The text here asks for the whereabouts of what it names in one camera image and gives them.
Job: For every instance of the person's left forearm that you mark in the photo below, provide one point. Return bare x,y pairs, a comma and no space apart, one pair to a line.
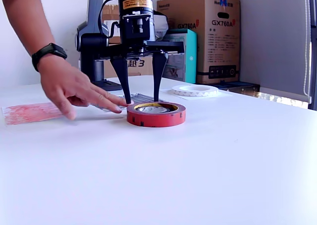
24,16

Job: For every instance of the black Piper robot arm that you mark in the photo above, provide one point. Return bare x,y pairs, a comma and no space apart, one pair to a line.
90,41

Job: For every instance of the grey roller blind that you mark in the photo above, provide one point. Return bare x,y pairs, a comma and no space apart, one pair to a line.
272,36

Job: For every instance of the dark green wristwatch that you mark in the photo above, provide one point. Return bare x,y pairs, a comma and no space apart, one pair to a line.
49,50

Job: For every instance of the red tape roll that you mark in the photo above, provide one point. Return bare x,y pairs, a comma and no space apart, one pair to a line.
156,119

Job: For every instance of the plain white paper sheet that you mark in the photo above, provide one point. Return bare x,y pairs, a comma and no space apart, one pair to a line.
223,95

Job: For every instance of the dark window frame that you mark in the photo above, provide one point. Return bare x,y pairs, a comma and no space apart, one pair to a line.
314,61

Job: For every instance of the blue tape strip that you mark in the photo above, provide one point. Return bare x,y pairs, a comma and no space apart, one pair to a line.
223,0

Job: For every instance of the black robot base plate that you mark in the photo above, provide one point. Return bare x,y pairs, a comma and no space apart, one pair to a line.
112,86

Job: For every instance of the person's left hand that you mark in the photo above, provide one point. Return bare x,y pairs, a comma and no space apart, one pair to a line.
64,83

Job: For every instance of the black scribbled paper sheet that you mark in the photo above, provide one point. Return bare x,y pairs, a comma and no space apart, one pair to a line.
141,97

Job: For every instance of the white tape roll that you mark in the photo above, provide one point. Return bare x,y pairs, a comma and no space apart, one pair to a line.
195,93

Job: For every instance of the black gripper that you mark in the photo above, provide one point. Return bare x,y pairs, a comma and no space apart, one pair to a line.
168,47

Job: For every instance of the tall GX760A cardboard box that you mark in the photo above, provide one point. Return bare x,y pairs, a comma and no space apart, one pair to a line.
223,49

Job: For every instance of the small labelled cardboard box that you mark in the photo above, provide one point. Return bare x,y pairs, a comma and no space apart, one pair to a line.
109,12

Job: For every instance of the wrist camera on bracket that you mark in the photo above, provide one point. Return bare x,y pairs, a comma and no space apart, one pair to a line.
137,26

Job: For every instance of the teal box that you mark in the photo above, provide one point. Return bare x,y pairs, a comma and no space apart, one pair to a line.
190,61

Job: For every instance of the red scribbled paper sheet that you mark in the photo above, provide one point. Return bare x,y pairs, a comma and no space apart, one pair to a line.
24,113

